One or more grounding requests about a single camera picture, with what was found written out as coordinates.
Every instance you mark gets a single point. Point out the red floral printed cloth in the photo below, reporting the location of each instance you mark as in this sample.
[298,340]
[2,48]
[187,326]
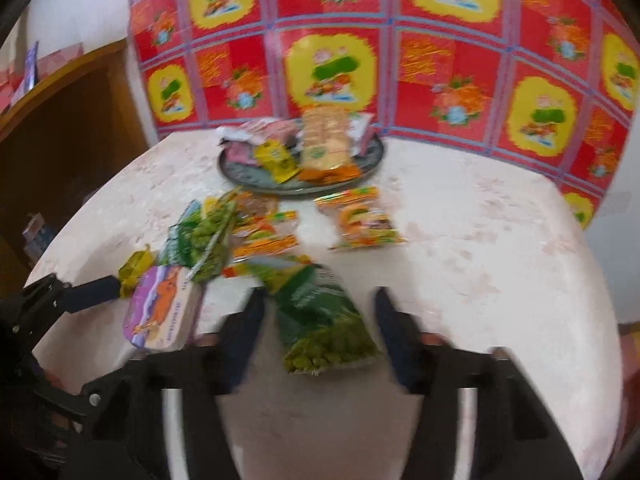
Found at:
[450,60]

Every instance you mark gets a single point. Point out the pink snack packet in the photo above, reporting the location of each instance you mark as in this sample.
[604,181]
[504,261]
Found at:
[265,132]

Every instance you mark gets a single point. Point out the brown snack packet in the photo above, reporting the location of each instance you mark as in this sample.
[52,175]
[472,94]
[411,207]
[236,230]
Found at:
[256,205]

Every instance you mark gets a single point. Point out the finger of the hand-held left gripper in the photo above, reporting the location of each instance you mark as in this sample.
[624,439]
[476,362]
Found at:
[95,397]
[95,292]

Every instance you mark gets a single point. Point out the wooden cabinet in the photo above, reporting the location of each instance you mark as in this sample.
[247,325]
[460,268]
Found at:
[75,135]

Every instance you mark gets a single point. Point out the purple candy tin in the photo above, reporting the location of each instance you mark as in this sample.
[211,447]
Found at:
[160,310]

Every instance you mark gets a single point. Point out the pink box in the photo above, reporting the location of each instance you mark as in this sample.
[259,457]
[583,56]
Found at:
[60,59]

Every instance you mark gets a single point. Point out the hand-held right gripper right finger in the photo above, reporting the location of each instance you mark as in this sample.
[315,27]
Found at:
[395,340]

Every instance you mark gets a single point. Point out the green pea snack packet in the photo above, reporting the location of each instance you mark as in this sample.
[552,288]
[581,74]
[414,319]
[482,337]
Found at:
[320,320]

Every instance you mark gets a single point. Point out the green snack packet white label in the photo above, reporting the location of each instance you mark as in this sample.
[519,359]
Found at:
[200,235]

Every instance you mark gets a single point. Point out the purple packet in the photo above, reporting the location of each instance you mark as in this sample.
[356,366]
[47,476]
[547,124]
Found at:
[32,65]

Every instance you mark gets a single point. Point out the patterned round plate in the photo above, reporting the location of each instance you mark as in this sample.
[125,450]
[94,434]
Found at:
[250,180]

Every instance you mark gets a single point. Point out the pink spouted drink pouch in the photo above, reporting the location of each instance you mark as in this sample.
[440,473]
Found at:
[361,132]

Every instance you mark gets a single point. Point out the long cracker packet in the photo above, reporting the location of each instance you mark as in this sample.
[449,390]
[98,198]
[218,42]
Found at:
[325,135]

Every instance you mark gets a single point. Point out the yellow candy packet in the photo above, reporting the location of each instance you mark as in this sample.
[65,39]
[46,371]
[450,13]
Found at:
[135,266]
[275,160]

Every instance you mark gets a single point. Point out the blue carton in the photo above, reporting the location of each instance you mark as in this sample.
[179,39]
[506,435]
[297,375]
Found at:
[36,235]

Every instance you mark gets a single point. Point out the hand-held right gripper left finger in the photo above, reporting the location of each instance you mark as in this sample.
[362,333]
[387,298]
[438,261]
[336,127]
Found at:
[250,330]

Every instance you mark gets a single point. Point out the orange snack packet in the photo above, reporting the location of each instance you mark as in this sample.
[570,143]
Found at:
[265,240]
[360,220]

